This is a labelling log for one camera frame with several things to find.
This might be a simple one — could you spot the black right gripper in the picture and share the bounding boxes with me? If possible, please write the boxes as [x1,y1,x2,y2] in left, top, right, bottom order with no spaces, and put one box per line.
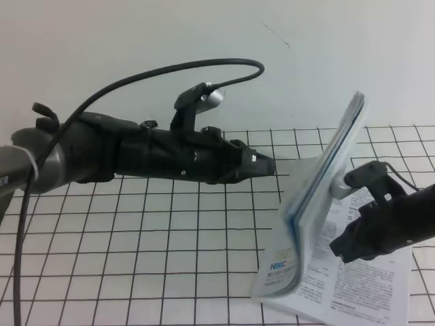
[330,200,413,264]

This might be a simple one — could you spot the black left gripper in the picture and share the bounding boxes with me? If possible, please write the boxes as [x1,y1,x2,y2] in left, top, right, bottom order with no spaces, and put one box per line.
[114,121,275,185]

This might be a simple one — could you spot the white paperback book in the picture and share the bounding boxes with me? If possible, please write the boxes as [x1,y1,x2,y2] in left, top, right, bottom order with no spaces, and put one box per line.
[251,93,411,325]

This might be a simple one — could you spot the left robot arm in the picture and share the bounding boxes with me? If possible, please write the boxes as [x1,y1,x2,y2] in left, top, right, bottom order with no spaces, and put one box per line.
[1,103,275,211]

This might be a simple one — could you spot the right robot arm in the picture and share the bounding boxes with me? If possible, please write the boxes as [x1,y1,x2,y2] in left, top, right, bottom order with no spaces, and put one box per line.
[330,185,434,264]

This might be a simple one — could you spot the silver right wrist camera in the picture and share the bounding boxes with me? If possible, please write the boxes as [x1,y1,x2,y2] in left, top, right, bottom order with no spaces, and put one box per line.
[326,160,408,204]

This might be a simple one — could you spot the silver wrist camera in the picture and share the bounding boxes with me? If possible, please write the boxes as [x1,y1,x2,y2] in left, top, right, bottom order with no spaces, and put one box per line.
[326,160,408,204]
[169,81,226,132]

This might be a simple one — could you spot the black right camera cable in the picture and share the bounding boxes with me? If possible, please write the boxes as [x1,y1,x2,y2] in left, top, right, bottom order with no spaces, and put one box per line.
[383,162,422,192]

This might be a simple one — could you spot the black camera cable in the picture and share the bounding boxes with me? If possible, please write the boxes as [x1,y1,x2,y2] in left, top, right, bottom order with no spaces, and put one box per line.
[383,162,422,192]
[9,58,266,326]

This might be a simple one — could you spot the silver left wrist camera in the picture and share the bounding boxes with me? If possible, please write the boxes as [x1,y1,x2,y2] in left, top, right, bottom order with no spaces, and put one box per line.
[169,81,226,132]

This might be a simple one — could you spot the black left camera cable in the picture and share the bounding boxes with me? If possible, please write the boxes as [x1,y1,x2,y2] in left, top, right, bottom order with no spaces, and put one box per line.
[9,58,266,326]

